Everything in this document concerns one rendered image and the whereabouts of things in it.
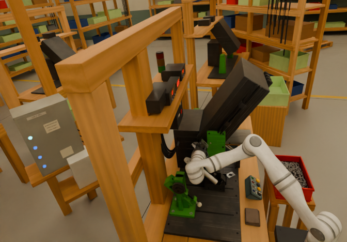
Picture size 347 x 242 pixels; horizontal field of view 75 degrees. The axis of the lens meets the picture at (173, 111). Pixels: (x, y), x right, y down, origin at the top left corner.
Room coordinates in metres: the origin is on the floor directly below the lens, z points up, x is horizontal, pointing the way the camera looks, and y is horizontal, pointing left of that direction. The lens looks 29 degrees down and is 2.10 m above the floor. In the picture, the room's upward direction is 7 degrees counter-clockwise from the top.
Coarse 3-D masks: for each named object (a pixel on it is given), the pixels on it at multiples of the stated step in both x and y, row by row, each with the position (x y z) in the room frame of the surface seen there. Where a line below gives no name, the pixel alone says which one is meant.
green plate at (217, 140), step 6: (210, 132) 1.18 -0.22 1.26; (216, 132) 1.17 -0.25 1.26; (210, 138) 1.17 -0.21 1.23; (216, 138) 1.16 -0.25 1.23; (222, 138) 1.15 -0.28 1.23; (210, 144) 1.16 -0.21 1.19; (216, 144) 1.15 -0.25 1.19; (222, 144) 1.14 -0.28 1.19; (210, 150) 1.15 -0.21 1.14; (216, 150) 1.14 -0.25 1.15; (222, 150) 1.13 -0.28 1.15; (210, 156) 1.14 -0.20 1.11
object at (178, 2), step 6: (174, 0) 10.59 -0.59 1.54; (180, 0) 10.11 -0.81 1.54; (198, 0) 9.79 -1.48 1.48; (216, 0) 9.47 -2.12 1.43; (222, 0) 9.86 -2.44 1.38; (150, 6) 10.61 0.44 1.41; (156, 6) 10.44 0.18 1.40; (162, 6) 10.33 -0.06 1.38; (168, 6) 10.22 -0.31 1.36; (174, 6) 10.12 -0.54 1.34; (150, 12) 10.62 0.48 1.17; (198, 12) 10.05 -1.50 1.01; (204, 12) 10.12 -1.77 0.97; (216, 12) 9.53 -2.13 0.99; (222, 12) 9.86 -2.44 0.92; (198, 18) 9.77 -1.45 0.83; (168, 30) 10.38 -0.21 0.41; (162, 36) 10.40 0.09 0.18; (168, 36) 10.28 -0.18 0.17
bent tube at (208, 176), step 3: (201, 141) 1.08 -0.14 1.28; (204, 141) 1.10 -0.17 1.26; (201, 144) 1.08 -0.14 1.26; (204, 144) 1.07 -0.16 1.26; (207, 144) 1.09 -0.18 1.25; (201, 147) 1.07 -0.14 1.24; (207, 147) 1.06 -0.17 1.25; (192, 153) 1.08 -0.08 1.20; (204, 171) 1.03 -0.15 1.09; (204, 174) 1.02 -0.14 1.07; (207, 174) 1.02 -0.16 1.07; (210, 174) 1.03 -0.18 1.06; (207, 177) 1.02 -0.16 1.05; (210, 177) 1.01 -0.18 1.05; (213, 177) 1.01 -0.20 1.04; (210, 180) 1.01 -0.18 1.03; (213, 180) 1.00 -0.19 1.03; (216, 180) 1.00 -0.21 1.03; (213, 183) 1.00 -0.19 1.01; (216, 183) 0.99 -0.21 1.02
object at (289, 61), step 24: (240, 0) 4.54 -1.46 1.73; (264, 0) 4.06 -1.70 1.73; (240, 24) 4.59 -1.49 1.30; (288, 24) 3.52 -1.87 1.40; (312, 24) 3.43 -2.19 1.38; (240, 48) 4.54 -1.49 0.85; (264, 48) 4.15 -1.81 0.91; (288, 48) 3.25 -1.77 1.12; (288, 72) 3.24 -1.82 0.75; (312, 72) 3.31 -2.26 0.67
